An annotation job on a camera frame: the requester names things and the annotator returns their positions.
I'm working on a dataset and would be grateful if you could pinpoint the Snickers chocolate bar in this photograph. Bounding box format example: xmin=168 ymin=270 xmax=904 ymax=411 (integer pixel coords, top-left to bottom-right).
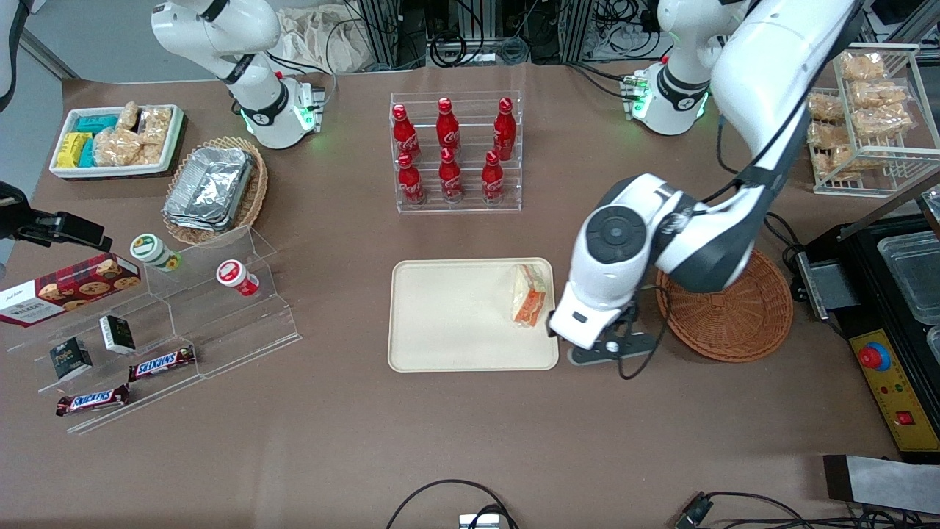
xmin=129 ymin=345 xmax=197 ymax=383
xmin=56 ymin=384 xmax=131 ymax=417

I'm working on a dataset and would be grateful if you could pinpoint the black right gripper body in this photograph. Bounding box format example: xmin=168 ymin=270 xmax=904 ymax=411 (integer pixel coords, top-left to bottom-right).
xmin=0 ymin=182 xmax=34 ymax=242

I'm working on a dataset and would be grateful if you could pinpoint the oval wicker basket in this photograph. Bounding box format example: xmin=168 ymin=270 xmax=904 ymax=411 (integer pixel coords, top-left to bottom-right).
xmin=162 ymin=136 xmax=269 ymax=247

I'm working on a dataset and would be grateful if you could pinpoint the white power strip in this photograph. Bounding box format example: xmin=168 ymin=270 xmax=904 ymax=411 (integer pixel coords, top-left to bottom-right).
xmin=587 ymin=21 xmax=662 ymax=61

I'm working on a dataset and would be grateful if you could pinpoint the black looped cable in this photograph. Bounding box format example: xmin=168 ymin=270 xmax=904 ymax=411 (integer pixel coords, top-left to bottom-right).
xmin=386 ymin=479 xmax=519 ymax=529

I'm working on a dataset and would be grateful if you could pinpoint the clear plastic container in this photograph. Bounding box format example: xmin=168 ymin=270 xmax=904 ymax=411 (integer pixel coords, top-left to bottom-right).
xmin=878 ymin=231 xmax=940 ymax=324

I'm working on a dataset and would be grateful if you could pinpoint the yellow control panel red button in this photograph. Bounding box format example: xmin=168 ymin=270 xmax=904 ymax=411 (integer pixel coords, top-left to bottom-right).
xmin=848 ymin=331 xmax=940 ymax=453

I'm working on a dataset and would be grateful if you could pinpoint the yellow snack pack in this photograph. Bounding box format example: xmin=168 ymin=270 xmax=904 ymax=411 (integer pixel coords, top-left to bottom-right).
xmin=57 ymin=132 xmax=93 ymax=168

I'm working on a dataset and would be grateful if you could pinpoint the white rectangular snack bin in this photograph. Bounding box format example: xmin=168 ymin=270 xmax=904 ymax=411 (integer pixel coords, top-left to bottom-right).
xmin=48 ymin=104 xmax=186 ymax=181

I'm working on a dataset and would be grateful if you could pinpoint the beige cloth bag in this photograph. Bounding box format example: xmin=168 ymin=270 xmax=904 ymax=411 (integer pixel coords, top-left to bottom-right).
xmin=275 ymin=6 xmax=372 ymax=74

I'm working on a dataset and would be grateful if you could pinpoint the clear bag of crackers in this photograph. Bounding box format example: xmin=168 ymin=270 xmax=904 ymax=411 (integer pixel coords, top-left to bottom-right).
xmin=839 ymin=51 xmax=888 ymax=82
xmin=811 ymin=147 xmax=864 ymax=181
xmin=850 ymin=79 xmax=908 ymax=105
xmin=808 ymin=121 xmax=853 ymax=149
xmin=856 ymin=103 xmax=914 ymax=138
xmin=808 ymin=92 xmax=845 ymax=123

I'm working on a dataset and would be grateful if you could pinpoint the white wire rack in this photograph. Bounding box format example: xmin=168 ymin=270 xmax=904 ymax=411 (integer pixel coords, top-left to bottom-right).
xmin=808 ymin=43 xmax=940 ymax=198

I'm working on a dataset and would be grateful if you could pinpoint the red tartan cookie box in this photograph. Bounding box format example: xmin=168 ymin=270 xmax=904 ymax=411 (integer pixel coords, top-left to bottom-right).
xmin=0 ymin=252 xmax=142 ymax=328

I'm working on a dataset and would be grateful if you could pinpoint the black tabletop appliance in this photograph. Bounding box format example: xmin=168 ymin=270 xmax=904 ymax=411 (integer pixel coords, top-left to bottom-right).
xmin=797 ymin=187 xmax=940 ymax=464

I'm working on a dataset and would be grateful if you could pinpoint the beige plastic tray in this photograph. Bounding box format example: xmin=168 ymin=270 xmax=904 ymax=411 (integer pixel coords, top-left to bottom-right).
xmin=388 ymin=257 xmax=560 ymax=373

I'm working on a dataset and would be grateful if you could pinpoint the black connector with cable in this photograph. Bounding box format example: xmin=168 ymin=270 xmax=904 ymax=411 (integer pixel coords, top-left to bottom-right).
xmin=674 ymin=491 xmax=940 ymax=529

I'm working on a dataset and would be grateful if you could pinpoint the red lid yogurt cup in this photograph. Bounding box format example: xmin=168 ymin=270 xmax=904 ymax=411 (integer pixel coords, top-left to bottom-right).
xmin=216 ymin=259 xmax=260 ymax=298

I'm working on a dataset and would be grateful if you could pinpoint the triangle sandwich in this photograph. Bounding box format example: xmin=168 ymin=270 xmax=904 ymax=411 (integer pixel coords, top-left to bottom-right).
xmin=512 ymin=264 xmax=552 ymax=328

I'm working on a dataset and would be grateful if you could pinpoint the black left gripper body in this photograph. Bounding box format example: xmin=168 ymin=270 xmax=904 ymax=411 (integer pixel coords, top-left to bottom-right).
xmin=608 ymin=298 xmax=640 ymax=340

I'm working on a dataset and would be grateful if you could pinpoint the clear acrylic bottle rack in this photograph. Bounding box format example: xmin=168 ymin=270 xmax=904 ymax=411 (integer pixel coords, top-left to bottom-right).
xmin=389 ymin=91 xmax=523 ymax=215

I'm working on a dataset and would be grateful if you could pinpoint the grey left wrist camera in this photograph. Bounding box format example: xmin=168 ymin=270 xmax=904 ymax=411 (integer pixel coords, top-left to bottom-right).
xmin=569 ymin=333 xmax=659 ymax=367

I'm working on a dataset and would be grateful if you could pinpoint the green lid yogurt cup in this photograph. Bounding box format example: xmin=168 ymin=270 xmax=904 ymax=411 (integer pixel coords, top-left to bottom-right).
xmin=130 ymin=233 xmax=182 ymax=273

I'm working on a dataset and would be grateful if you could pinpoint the clear acrylic stepped stand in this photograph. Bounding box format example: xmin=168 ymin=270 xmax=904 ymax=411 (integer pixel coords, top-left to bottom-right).
xmin=6 ymin=224 xmax=303 ymax=436

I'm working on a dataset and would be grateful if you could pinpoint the aluminium frame post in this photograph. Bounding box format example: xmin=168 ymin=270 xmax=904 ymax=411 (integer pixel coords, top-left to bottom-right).
xmin=360 ymin=0 xmax=402 ymax=68
xmin=560 ymin=0 xmax=593 ymax=64

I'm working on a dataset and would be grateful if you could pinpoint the red cola bottle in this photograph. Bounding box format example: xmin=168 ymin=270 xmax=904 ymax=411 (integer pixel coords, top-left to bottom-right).
xmin=438 ymin=148 xmax=465 ymax=204
xmin=481 ymin=151 xmax=506 ymax=204
xmin=397 ymin=152 xmax=427 ymax=206
xmin=391 ymin=104 xmax=422 ymax=164
xmin=435 ymin=98 xmax=461 ymax=151
xmin=493 ymin=98 xmax=518 ymax=161

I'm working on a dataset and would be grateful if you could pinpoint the round brown wicker basket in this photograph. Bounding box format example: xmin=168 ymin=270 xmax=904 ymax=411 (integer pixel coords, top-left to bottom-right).
xmin=656 ymin=248 xmax=795 ymax=363

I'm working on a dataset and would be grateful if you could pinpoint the grey flat metal plate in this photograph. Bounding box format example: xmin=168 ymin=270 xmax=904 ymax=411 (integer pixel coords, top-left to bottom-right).
xmin=822 ymin=454 xmax=940 ymax=515

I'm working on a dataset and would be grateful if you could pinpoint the small black box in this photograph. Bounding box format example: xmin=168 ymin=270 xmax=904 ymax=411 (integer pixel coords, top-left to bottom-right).
xmin=49 ymin=337 xmax=94 ymax=381
xmin=99 ymin=314 xmax=137 ymax=355

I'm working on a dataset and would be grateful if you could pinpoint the stack of foil trays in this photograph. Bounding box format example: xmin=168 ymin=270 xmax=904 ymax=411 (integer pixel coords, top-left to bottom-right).
xmin=163 ymin=147 xmax=254 ymax=232

